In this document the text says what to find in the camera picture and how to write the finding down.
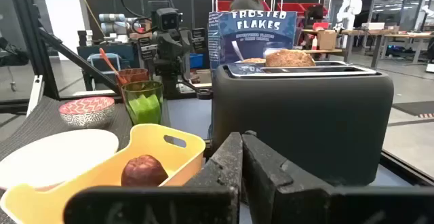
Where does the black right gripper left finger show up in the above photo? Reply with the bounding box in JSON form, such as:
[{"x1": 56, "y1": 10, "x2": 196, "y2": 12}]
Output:
[{"x1": 63, "y1": 131, "x2": 243, "y2": 224}]

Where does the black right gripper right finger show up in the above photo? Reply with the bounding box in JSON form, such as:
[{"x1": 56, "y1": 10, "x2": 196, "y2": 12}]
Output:
[{"x1": 241, "y1": 130, "x2": 434, "y2": 224}]

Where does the orange handled utensil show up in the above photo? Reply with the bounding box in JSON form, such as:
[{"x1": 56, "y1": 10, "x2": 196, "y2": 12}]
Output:
[{"x1": 98, "y1": 48, "x2": 129, "y2": 86}]

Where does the dark red apple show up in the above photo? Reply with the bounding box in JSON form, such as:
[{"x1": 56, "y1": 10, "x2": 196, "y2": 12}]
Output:
[{"x1": 120, "y1": 154, "x2": 170, "y2": 188}]

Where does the blue frosted flakes cereal box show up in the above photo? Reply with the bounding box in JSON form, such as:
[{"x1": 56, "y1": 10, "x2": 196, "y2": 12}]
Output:
[{"x1": 207, "y1": 10, "x2": 298, "y2": 71}]

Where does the blue plastic bin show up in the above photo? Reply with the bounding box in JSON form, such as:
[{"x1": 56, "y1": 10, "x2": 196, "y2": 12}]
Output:
[{"x1": 189, "y1": 53, "x2": 205, "y2": 70}]

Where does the red plastic storage bin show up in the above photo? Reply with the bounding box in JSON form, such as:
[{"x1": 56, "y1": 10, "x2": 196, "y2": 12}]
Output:
[
  {"x1": 216, "y1": 0, "x2": 233, "y2": 13},
  {"x1": 276, "y1": 2, "x2": 330, "y2": 18}
]

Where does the green drinking glass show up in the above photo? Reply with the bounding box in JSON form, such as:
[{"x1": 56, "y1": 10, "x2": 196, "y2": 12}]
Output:
[{"x1": 120, "y1": 80, "x2": 165, "y2": 126}]

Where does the black two-slot toaster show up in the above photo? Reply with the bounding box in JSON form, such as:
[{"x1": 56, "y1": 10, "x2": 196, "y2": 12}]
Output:
[{"x1": 211, "y1": 60, "x2": 395, "y2": 186}]

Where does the brown bread slice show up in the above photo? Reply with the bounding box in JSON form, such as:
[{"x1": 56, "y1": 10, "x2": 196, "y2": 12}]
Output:
[{"x1": 264, "y1": 48, "x2": 317, "y2": 68}]

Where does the brown cardboard box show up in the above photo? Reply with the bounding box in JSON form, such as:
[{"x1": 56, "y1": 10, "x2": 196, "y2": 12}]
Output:
[{"x1": 316, "y1": 29, "x2": 338, "y2": 51}]

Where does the cream round plate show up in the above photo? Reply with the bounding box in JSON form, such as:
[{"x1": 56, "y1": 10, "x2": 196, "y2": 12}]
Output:
[{"x1": 0, "y1": 128, "x2": 120, "y2": 189}]

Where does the black floor mat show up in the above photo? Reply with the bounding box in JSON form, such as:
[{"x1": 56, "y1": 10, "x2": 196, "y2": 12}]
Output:
[{"x1": 392, "y1": 100, "x2": 434, "y2": 117}]

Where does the wooden workbench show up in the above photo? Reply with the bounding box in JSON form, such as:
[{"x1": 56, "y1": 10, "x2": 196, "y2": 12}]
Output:
[
  {"x1": 382, "y1": 32, "x2": 434, "y2": 65},
  {"x1": 300, "y1": 29, "x2": 396, "y2": 69}
]

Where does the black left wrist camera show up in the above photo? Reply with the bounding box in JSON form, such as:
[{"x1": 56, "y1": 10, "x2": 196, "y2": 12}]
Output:
[{"x1": 151, "y1": 0, "x2": 182, "y2": 31}]

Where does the black toaster power cable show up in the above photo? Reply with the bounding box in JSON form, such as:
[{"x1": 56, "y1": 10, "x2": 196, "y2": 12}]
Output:
[{"x1": 179, "y1": 74, "x2": 214, "y2": 100}]

